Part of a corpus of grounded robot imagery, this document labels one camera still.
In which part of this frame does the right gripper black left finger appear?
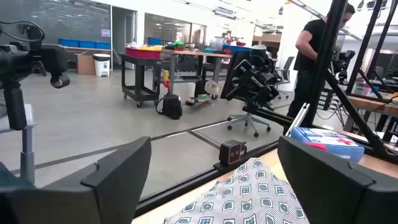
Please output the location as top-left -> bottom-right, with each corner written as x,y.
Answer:
0,136 -> 152,224

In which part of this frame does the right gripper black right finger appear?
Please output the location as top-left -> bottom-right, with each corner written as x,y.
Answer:
277,136 -> 398,224

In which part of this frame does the grey patterned hospital gown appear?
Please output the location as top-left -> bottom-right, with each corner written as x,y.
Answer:
163,157 -> 310,224

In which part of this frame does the red plastic bin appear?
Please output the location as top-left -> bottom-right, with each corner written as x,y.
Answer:
124,46 -> 162,60

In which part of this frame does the large blue storage bin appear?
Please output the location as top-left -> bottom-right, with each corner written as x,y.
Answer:
222,44 -> 251,56

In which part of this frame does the blue first aid kit box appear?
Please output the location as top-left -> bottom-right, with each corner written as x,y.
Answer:
289,126 -> 365,163

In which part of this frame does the silver aluminium extrusion bar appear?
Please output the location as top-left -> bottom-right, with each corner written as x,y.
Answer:
284,102 -> 311,137

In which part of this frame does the wooden background table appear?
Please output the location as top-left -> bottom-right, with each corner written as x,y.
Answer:
348,93 -> 398,116

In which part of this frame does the black backpack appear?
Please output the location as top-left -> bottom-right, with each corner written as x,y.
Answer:
155,93 -> 183,120

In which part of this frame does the black utility cart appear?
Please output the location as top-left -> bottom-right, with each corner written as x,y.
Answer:
118,52 -> 162,109

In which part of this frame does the white trash can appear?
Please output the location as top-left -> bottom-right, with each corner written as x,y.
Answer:
92,53 -> 111,78

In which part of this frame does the brown cardboard box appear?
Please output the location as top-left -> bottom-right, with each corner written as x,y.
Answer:
76,54 -> 96,76

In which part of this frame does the grey office chair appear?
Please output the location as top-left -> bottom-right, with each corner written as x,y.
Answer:
275,56 -> 295,100

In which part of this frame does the black loaded office chair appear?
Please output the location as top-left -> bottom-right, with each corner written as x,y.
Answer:
220,45 -> 282,138

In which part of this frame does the person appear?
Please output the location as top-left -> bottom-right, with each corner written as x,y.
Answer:
285,2 -> 356,119

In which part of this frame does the white round bag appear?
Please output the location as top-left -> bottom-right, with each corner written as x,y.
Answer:
204,80 -> 220,96

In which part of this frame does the wooden workbench with grey legs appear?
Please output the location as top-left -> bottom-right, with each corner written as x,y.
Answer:
161,49 -> 233,94

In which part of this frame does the black table edge rail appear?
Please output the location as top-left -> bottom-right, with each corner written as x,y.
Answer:
133,140 -> 280,218

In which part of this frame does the black diagonal frame strut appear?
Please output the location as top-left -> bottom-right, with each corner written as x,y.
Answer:
323,70 -> 398,164

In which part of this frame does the black frame base bar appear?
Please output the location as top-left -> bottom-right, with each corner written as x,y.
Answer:
242,105 -> 312,128

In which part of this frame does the small black table camera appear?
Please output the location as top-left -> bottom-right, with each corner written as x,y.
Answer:
218,139 -> 248,166

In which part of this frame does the black upright frame post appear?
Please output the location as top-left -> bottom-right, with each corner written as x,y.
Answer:
300,0 -> 349,128

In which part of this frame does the thin black frame bar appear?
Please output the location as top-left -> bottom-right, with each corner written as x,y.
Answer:
366,0 -> 398,80
345,0 -> 385,94

